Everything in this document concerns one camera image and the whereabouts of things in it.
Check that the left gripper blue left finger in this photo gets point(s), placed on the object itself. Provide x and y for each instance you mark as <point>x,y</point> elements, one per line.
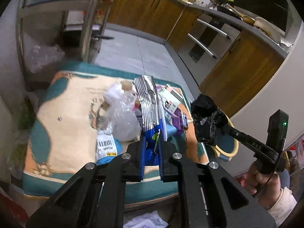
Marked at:
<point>142,156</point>

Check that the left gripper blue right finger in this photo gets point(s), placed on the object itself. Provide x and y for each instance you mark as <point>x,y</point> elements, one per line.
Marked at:
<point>161,150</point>

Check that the silver and blue foil wrapper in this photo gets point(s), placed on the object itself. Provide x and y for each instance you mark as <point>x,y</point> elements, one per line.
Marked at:
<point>153,119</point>

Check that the purple snack wrapper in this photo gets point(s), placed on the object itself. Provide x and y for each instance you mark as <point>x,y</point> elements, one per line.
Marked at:
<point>176,123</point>

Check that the black plastic bag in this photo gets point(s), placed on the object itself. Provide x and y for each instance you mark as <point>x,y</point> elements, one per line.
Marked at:
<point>207,119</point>

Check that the white sleeve forearm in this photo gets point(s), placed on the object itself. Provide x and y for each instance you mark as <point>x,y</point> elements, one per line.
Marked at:
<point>283,207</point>

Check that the yellow and blue trash bin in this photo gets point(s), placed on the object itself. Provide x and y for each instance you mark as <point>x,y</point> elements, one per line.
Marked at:
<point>226,147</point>

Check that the right hand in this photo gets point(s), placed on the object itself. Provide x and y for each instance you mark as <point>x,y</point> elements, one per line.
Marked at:
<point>267,188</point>

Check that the white barcode label packet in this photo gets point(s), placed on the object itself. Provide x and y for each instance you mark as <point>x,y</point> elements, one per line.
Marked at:
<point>107,147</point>

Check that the black tracker with green light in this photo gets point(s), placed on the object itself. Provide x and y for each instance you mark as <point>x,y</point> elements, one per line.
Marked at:
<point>277,130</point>

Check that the white paper on floor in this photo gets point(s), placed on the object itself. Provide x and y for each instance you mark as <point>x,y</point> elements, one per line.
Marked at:
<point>148,220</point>

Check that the teal and cream printed mat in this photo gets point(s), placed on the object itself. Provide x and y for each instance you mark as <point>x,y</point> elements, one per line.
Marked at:
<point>64,134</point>

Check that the clear plastic bag on floor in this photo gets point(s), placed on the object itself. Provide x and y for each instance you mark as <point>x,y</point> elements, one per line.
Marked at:
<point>40,57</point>

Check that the metal shelf rack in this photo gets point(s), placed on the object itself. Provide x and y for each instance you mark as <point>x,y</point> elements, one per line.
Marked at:
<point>71,24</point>

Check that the steel oven with handles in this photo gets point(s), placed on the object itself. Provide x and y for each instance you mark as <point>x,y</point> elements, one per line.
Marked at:
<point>209,40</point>

